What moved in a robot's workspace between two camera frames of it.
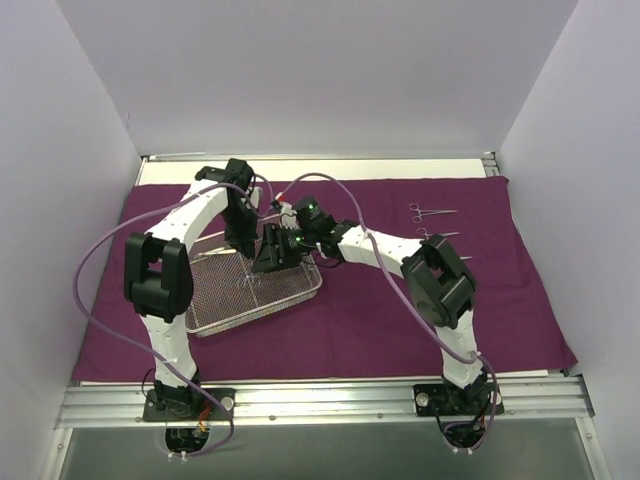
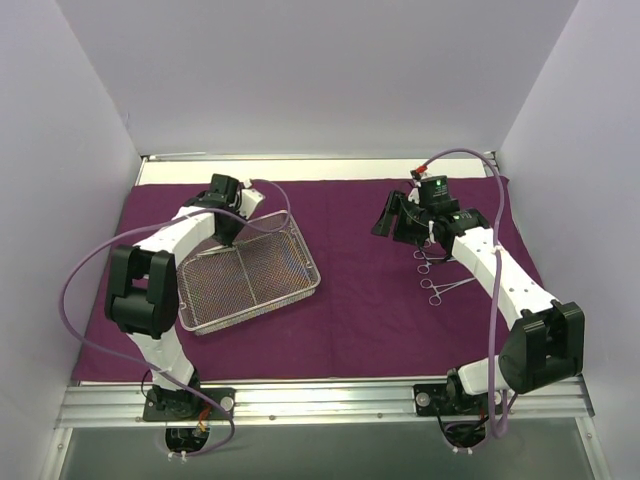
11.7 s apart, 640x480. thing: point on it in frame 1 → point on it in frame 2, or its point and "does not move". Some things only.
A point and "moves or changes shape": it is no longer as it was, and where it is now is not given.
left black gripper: (241, 238) → (225, 230)
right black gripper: (280, 247) → (405, 228)
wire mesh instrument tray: (226, 291) does not move
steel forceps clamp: (251, 277) moves or changes shape
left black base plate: (188, 404) does not move
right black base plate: (439, 400) does not move
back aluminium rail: (163, 155) does not move
